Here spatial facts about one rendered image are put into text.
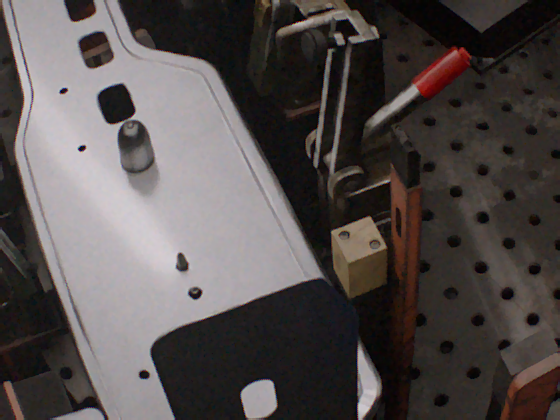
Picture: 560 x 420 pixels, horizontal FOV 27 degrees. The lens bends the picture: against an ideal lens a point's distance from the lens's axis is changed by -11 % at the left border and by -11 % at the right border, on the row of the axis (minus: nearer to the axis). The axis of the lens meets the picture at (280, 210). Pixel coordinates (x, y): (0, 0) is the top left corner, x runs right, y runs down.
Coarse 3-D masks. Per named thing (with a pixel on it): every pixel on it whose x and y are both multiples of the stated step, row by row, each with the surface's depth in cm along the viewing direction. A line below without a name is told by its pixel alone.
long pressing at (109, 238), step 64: (0, 0) 130; (64, 0) 128; (64, 64) 121; (128, 64) 120; (192, 64) 119; (64, 128) 116; (192, 128) 114; (64, 192) 111; (128, 192) 111; (192, 192) 110; (256, 192) 110; (64, 256) 107; (128, 256) 107; (192, 256) 106; (256, 256) 106; (128, 320) 103; (128, 384) 99; (256, 384) 98
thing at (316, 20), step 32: (320, 0) 114; (288, 32) 112; (288, 64) 115; (320, 64) 117; (288, 96) 119; (320, 96) 120; (288, 128) 123; (288, 160) 128; (288, 192) 134; (320, 224) 136; (320, 256) 140
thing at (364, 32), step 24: (336, 24) 92; (360, 24) 91; (312, 48) 90; (336, 48) 91; (360, 48) 91; (336, 72) 96; (360, 72) 93; (336, 96) 98; (360, 96) 95; (336, 120) 100; (360, 120) 97; (336, 144) 99; (360, 144) 100; (336, 168) 101
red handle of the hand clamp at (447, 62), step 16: (432, 64) 99; (448, 64) 98; (464, 64) 98; (416, 80) 99; (432, 80) 99; (448, 80) 99; (400, 96) 100; (416, 96) 100; (432, 96) 100; (384, 112) 101; (400, 112) 100; (368, 128) 101; (384, 128) 101; (368, 144) 102
